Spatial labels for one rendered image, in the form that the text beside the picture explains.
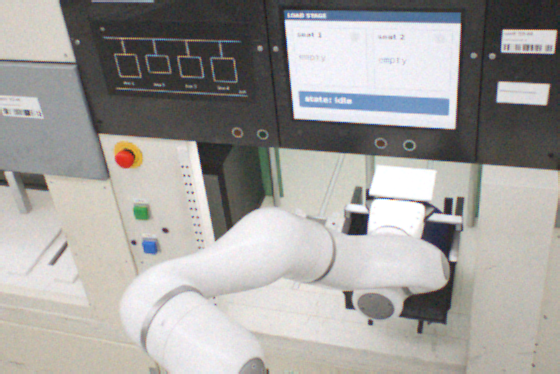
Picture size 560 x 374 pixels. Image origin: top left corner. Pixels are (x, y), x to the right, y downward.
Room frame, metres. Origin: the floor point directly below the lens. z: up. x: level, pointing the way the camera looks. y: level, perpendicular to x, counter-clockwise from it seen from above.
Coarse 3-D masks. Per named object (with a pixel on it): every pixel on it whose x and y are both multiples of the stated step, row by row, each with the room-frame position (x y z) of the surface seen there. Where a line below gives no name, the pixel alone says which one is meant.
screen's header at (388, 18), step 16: (288, 16) 1.08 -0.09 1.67; (304, 16) 1.07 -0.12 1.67; (320, 16) 1.06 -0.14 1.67; (336, 16) 1.05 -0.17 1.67; (352, 16) 1.04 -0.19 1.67; (368, 16) 1.03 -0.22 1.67; (384, 16) 1.02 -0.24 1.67; (400, 16) 1.01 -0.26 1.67; (416, 16) 1.00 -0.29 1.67; (432, 16) 0.99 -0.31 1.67; (448, 16) 0.98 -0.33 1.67
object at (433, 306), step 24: (384, 168) 1.16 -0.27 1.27; (360, 192) 1.22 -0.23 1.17; (384, 192) 1.08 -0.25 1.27; (408, 192) 1.07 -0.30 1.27; (432, 192) 1.06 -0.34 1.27; (360, 216) 1.20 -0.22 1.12; (432, 216) 1.08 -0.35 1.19; (456, 216) 1.07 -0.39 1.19; (456, 240) 1.02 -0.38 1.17; (408, 312) 1.00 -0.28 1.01; (432, 312) 0.98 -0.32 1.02
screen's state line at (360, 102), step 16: (304, 96) 1.07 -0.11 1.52; (320, 96) 1.06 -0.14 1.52; (336, 96) 1.05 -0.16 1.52; (352, 96) 1.04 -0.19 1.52; (368, 96) 1.03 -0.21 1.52; (384, 96) 1.02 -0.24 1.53; (400, 96) 1.01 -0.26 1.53; (400, 112) 1.01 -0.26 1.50; (416, 112) 1.00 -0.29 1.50; (432, 112) 0.99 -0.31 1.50; (448, 112) 0.98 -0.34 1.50
